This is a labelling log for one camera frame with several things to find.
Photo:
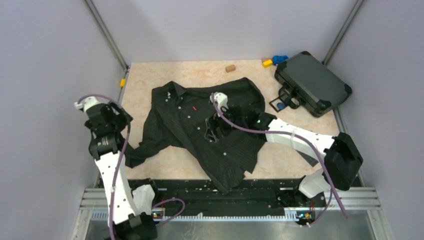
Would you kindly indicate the yellow toy block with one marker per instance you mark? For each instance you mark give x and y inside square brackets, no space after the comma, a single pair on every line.
[267,63]

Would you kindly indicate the dark grey hard case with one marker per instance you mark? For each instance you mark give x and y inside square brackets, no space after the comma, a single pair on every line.
[306,82]

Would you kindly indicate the black square frame brooch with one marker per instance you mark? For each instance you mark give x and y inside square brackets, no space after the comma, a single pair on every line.
[280,103]

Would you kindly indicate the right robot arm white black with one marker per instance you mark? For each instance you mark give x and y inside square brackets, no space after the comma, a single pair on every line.
[338,155]

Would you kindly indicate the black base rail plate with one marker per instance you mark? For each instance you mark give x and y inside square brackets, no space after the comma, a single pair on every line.
[252,198]

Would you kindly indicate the dark grey studded baseplate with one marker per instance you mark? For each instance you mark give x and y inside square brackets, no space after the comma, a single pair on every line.
[310,160]

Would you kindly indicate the brown wooden block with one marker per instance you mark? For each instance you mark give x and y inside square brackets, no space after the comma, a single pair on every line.
[230,68]

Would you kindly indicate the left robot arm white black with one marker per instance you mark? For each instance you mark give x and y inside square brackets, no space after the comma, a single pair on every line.
[107,146]

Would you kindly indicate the small yellow clip block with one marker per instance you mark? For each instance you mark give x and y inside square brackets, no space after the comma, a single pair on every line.
[122,83]

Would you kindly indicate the black pinstriped shirt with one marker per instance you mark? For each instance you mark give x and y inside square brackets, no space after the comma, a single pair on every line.
[177,118]

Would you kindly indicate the blue toy piece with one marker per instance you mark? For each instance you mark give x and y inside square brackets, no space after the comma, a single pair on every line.
[276,59]

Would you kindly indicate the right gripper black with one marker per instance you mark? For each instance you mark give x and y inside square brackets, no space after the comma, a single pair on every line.
[213,122]

